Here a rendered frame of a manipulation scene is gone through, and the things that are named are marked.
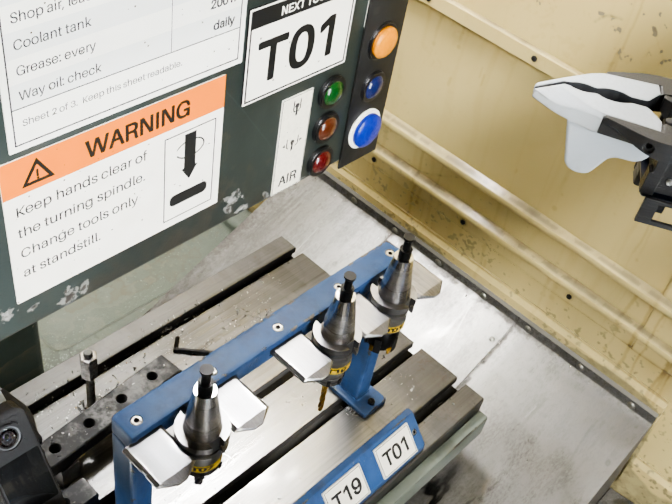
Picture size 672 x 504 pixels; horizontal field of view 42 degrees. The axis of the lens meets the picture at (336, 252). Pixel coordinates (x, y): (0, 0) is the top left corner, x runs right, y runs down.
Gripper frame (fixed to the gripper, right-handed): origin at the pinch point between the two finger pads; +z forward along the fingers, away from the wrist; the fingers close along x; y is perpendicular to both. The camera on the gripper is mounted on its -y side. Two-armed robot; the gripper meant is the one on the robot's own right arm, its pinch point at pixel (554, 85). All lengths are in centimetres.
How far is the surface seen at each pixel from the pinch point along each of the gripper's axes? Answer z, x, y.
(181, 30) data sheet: 22.5, -16.1, -6.6
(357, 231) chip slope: 18, 79, 90
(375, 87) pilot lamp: 12.6, -0.3, 3.9
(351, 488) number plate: 5, 13, 80
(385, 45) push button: 12.6, -0.4, 0.1
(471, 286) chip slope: -7, 70, 87
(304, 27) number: 17.3, -7.3, -3.6
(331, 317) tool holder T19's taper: 13, 15, 47
